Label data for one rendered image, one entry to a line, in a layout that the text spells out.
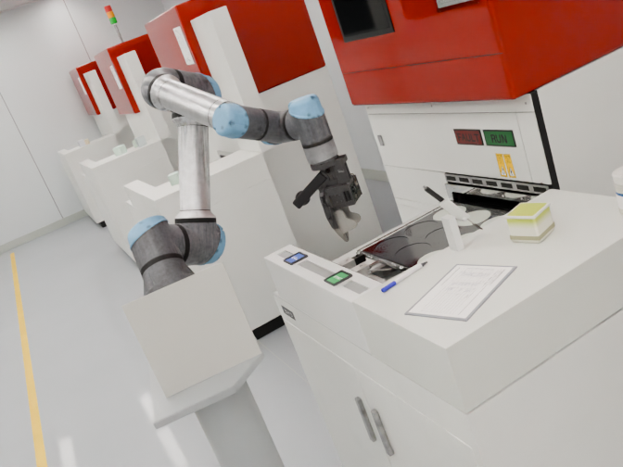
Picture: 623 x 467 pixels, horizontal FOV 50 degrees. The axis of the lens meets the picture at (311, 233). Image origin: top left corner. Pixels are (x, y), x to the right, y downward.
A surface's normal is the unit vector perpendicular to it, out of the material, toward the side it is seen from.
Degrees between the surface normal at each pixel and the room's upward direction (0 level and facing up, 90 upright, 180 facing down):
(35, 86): 90
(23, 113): 90
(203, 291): 90
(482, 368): 90
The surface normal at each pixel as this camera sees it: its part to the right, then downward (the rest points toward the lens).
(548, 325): 0.43, 0.15
